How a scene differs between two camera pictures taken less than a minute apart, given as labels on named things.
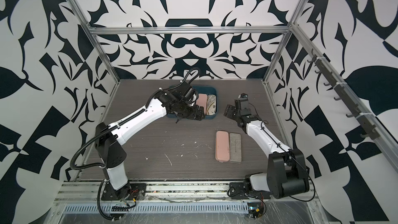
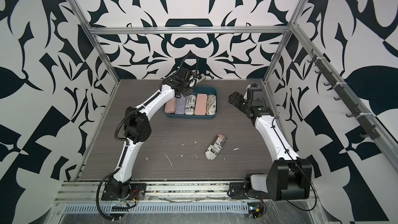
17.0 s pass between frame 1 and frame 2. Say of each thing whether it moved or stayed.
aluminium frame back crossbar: stayed
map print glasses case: stayed
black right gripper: moved
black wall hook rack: stayed
